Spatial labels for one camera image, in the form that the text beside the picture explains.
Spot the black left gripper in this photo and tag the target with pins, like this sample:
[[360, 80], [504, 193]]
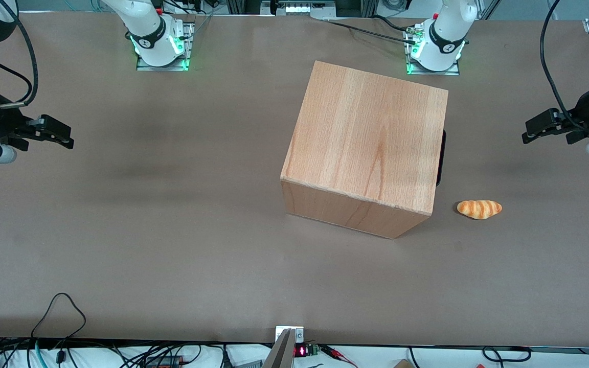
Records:
[[584, 111]]

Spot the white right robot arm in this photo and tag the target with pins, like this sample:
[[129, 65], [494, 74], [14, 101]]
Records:
[[149, 30]]

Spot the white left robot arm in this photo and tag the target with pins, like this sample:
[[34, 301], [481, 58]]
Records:
[[443, 36]]

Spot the wooden drawer cabinet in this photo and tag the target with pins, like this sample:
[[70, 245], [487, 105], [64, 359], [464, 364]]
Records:
[[366, 138]]

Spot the striped toy bread roll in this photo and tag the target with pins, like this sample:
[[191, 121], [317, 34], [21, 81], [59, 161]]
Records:
[[479, 209]]

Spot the black orange power adapter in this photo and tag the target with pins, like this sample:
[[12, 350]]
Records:
[[164, 362]]

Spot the small brown cardboard box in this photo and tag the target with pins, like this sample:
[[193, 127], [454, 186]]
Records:
[[403, 364]]

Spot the red black test lead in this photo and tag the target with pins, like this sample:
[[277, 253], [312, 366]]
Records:
[[338, 353]]

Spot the red digit display module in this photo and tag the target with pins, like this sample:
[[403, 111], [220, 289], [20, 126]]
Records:
[[302, 351]]

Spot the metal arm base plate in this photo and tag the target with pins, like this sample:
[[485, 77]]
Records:
[[143, 66], [453, 70]]

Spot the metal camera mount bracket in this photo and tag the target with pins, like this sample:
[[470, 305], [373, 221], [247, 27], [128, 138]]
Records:
[[287, 342]]

